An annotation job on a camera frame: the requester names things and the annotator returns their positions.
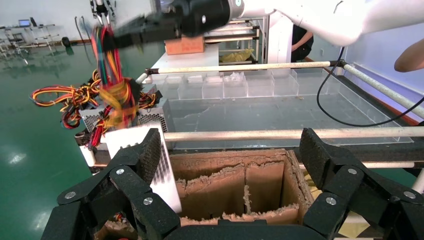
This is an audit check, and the bare person forearm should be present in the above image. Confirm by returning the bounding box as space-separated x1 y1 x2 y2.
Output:
393 38 424 73

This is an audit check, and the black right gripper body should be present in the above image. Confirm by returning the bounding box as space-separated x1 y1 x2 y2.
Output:
174 0 232 38

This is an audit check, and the yellow plastic bag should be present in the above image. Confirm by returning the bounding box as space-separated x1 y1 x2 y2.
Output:
218 48 256 64

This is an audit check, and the white cart post black cap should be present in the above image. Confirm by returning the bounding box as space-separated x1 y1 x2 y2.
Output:
74 131 98 168

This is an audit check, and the black power cable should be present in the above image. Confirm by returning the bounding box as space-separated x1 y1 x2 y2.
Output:
315 46 424 128

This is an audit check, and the metal shelf rack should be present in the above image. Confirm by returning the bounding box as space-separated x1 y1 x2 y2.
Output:
203 18 263 66

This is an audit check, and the white work table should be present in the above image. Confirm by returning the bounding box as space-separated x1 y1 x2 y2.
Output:
149 43 221 73

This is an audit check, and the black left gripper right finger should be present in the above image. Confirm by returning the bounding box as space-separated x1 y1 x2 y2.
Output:
299 127 424 240

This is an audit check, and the power supply with tangled cables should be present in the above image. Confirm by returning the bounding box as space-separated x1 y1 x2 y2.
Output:
29 68 163 131

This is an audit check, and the thin white lower cart rail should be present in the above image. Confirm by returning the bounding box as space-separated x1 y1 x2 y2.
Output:
298 160 416 170

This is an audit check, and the clear acrylic divider tray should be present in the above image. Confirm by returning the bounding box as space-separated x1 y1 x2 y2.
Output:
148 67 415 151

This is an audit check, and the person in black shirt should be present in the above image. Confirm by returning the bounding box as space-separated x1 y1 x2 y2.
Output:
291 24 315 63

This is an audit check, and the silver power supply with cables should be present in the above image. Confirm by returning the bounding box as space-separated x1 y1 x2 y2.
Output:
86 0 183 214

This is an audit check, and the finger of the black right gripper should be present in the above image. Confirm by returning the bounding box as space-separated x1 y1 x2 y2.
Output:
111 23 181 54
142 12 181 29

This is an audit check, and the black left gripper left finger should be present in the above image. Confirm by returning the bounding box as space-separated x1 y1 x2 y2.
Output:
41 128 182 240

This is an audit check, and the background office desk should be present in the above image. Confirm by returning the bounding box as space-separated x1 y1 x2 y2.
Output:
0 23 61 56

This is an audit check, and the brown cardboard box with dividers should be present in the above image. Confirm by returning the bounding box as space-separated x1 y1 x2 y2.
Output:
94 148 316 240

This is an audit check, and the white padded long cart rail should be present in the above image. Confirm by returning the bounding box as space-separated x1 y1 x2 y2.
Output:
163 126 424 143
145 60 339 76

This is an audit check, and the orange cardboard box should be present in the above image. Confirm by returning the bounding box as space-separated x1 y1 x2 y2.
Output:
164 35 206 56

